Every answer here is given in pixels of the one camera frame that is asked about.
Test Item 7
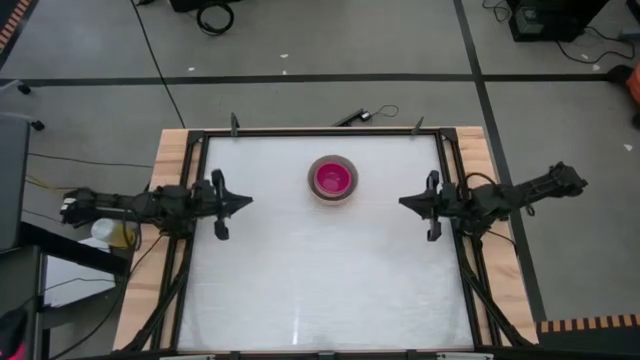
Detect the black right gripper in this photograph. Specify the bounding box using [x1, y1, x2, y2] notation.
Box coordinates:
[398, 169, 462, 243]

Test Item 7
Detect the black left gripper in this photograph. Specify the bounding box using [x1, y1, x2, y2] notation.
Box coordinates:
[192, 168, 254, 242]

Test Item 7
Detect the red plastic bowl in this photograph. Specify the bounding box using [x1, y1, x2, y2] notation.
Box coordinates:
[313, 161, 354, 198]

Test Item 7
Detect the wooden table board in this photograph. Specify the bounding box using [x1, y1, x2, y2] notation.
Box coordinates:
[113, 126, 541, 352]

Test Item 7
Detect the black power adapter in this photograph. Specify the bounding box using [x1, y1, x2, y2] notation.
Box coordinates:
[332, 104, 400, 128]

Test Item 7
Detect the clear plastic bottle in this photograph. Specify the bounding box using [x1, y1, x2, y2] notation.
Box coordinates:
[90, 217, 139, 250]

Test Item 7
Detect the white paper sheet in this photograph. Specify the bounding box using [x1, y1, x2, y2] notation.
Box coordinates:
[42, 237, 117, 308]

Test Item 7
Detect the orange black hazard strip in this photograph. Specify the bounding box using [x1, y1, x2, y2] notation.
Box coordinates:
[536, 313, 640, 335]
[0, 0, 33, 51]

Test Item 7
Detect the grey side cabinet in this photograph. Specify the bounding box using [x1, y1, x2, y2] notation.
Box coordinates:
[0, 113, 32, 253]

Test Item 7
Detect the black equipment box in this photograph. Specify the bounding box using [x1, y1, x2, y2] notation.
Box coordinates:
[505, 0, 610, 43]

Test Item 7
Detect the orange floor object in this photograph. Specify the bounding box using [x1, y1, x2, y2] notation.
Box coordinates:
[625, 60, 640, 105]

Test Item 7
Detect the black aluminium table frame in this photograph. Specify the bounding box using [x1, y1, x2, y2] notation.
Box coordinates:
[119, 127, 539, 352]

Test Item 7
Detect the long black floor cable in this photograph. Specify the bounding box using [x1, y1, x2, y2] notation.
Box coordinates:
[129, 0, 187, 130]

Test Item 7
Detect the coiled black floor cable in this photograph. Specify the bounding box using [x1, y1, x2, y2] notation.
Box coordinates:
[195, 1, 236, 37]

